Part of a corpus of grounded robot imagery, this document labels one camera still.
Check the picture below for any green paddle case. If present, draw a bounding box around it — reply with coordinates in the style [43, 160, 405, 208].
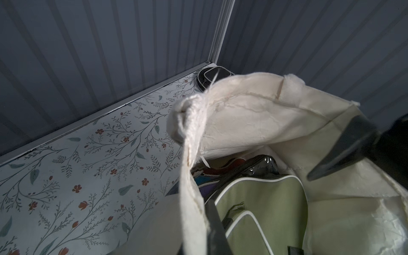
[214, 175, 308, 255]

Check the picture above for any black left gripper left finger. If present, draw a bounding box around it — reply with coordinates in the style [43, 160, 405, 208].
[205, 199, 233, 255]

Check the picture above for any purple paddle case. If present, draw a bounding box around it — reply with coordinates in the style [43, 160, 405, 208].
[166, 180, 219, 198]

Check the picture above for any black paddle case white piping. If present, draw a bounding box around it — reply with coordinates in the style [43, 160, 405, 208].
[197, 66, 234, 91]

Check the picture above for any clear ping pong paddle set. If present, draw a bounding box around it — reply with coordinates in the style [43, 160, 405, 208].
[203, 154, 289, 201]

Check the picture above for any cream canvas tote bag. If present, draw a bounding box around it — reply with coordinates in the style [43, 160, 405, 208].
[114, 73, 408, 255]

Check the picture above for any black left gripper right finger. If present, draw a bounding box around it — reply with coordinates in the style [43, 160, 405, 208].
[307, 115, 408, 188]

